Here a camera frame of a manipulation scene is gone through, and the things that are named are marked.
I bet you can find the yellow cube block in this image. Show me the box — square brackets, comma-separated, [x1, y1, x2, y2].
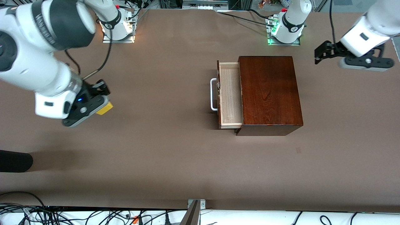
[95, 102, 114, 116]

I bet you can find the light wood drawer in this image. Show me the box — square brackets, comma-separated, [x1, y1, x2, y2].
[217, 60, 244, 129]

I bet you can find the white metal drawer handle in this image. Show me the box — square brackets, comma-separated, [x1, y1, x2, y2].
[210, 78, 219, 112]

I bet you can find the dark brown wooden cabinet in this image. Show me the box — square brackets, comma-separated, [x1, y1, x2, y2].
[235, 56, 304, 137]

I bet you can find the black ribbed cylinder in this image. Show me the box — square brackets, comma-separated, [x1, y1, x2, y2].
[0, 150, 34, 173]

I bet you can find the white power strip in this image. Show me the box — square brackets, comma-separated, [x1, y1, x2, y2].
[182, 0, 229, 10]

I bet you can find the dark metal beam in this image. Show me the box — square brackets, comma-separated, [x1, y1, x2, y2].
[179, 200, 201, 225]

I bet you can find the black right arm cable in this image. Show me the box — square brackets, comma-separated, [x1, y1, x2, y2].
[64, 34, 113, 83]

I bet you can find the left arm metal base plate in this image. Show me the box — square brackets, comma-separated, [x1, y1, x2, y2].
[267, 17, 301, 46]

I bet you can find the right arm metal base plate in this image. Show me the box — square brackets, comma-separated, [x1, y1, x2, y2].
[102, 12, 136, 44]

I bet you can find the short black table cable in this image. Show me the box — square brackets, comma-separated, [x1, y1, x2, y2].
[248, 8, 276, 20]

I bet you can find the long black table cable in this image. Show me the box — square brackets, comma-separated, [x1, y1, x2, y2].
[217, 11, 276, 27]

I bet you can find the tangled black cable bundle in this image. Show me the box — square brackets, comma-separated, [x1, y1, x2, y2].
[0, 191, 188, 225]

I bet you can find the silver metal bracket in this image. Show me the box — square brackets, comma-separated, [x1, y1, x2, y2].
[187, 199, 206, 209]

